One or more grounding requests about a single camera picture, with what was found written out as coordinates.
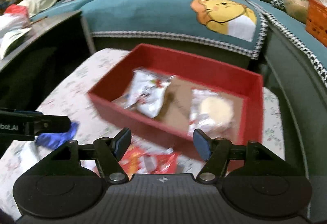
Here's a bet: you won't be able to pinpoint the blue foil snack packet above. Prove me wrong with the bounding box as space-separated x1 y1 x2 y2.
35 122 79 150

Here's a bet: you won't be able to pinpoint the red Trolli candy bag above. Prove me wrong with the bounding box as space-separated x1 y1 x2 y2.
119 144 180 179

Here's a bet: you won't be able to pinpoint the round white rice cake pack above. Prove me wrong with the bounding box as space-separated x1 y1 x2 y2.
188 88 234 141

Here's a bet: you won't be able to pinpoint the white cartoon snack packet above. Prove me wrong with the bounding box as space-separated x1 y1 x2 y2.
113 68 174 118

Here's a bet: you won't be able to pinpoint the floral tablecloth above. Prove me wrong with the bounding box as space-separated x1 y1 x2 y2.
1 48 285 220

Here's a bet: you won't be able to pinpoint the red cardboard box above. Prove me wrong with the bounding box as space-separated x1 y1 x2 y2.
88 44 263 159

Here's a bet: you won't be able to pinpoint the white papers on side table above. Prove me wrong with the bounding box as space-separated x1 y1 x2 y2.
1 4 30 60

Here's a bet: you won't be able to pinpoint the green sofa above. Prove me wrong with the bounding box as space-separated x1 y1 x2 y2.
50 0 327 222

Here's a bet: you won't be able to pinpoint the teal sofa cover with lion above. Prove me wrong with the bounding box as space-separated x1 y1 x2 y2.
37 0 268 60

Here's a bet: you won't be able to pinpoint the orange plastic basket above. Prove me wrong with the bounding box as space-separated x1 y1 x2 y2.
305 0 327 47

